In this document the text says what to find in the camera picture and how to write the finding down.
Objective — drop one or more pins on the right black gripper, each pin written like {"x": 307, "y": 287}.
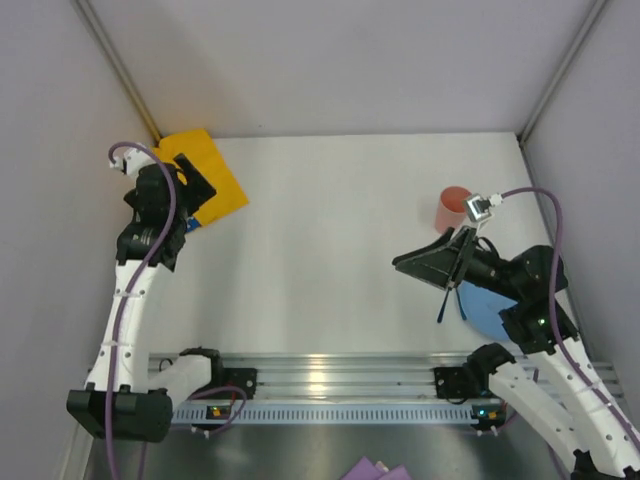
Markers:
{"x": 460, "y": 260}

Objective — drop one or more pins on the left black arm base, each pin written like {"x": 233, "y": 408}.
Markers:
{"x": 243, "y": 378}

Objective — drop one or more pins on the blue plastic plate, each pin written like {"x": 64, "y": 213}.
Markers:
{"x": 483, "y": 308}

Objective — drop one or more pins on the red plastic cup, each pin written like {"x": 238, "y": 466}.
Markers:
{"x": 451, "y": 211}

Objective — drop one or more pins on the slotted grey cable duct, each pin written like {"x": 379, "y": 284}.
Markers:
{"x": 255, "y": 413}

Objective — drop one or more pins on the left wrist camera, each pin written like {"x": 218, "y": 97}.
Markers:
{"x": 129, "y": 160}

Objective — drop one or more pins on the aluminium mounting rail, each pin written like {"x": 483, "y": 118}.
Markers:
{"x": 316, "y": 377}

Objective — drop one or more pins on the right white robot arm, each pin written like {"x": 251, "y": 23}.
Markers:
{"x": 564, "y": 399}

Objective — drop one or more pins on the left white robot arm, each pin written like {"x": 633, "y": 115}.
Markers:
{"x": 120, "y": 398}

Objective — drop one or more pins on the yellow cartoon placemat cloth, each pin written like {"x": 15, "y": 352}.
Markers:
{"x": 201, "y": 151}

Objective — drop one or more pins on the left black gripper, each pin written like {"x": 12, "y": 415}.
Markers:
{"x": 195, "y": 187}

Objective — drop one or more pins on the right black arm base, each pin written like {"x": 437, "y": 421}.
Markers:
{"x": 453, "y": 384}

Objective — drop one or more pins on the purple cloth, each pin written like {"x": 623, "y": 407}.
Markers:
{"x": 365, "y": 469}

